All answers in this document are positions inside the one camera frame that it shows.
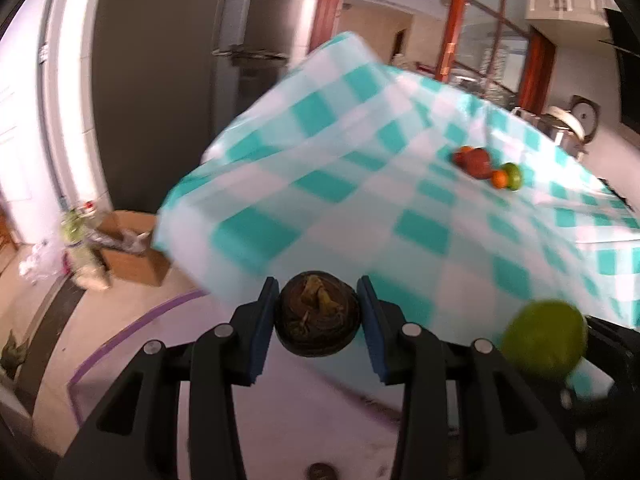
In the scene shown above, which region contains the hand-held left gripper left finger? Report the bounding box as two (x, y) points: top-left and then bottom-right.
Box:
(55, 276), (281, 480)

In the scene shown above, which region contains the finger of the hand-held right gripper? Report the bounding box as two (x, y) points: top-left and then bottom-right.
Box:
(560, 385), (640, 466)
(582, 314), (640, 386)

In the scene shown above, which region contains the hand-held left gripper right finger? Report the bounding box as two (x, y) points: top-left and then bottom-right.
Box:
(356, 275), (583, 480)

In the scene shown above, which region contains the green lime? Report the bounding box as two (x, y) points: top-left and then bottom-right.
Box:
(501, 162), (523, 192)
(501, 299), (589, 381)

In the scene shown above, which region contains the white basin with purple rim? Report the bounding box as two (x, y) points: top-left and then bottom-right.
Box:
(67, 287), (461, 480)

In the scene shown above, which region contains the red apple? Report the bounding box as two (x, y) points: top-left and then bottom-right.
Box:
(460, 147), (493, 181)

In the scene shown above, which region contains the brown cardboard box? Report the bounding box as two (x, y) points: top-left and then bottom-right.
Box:
(95, 210), (172, 287)

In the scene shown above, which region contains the teal white checkered tablecloth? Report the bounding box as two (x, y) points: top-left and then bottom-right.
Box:
(152, 31), (640, 406)

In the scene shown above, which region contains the bag of green vegetables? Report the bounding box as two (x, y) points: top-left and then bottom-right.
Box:
(59, 207), (114, 292)

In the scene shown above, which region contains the steel pot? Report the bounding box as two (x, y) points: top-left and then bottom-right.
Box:
(537, 105), (590, 158)

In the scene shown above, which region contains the crumpled white plastic bag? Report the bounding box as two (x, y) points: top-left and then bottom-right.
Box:
(19, 242), (67, 281)

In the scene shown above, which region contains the round dial kitchen scale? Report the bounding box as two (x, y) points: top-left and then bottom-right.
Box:
(571, 95), (600, 142)

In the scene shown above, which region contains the dark green leafy object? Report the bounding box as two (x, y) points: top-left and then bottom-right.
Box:
(0, 329), (32, 377)

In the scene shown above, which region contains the dark grey refrigerator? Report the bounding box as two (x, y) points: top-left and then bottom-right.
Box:
(90, 0), (331, 217)

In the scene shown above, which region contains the black range hood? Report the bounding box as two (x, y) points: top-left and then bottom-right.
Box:
(599, 7), (640, 136)

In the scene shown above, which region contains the wooden door frame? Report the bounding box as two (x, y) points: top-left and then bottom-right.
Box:
(309, 0), (557, 113)

